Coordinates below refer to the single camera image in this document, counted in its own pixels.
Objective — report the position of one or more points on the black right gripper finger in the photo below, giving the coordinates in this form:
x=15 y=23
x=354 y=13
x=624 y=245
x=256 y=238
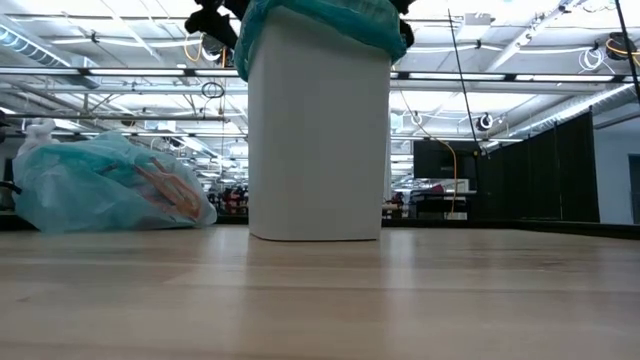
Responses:
x=407 y=34

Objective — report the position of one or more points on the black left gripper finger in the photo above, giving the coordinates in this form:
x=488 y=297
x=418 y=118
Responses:
x=212 y=27

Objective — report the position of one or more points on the large teal bag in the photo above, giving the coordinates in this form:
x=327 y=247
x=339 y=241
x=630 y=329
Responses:
x=325 y=20

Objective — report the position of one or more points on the white plastic trash bin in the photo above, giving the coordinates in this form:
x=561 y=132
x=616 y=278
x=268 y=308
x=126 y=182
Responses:
x=320 y=150

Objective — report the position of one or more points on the light blue trash bag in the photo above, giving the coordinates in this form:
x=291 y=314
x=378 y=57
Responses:
x=90 y=190

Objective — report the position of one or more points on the black monitor screen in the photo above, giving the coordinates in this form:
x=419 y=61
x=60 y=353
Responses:
x=442 y=160

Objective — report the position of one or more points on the background robot workstation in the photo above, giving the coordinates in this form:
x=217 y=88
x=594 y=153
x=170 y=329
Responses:
x=395 y=205

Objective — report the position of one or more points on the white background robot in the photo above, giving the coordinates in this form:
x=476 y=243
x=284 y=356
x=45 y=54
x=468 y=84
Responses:
x=37 y=132

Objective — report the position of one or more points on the thin black pole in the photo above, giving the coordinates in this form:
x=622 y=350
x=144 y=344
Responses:
x=627 y=45

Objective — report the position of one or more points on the black partition wall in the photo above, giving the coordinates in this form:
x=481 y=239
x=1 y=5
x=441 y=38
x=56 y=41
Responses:
x=540 y=170

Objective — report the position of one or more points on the black aluminium table frame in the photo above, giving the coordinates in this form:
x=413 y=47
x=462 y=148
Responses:
x=450 y=222

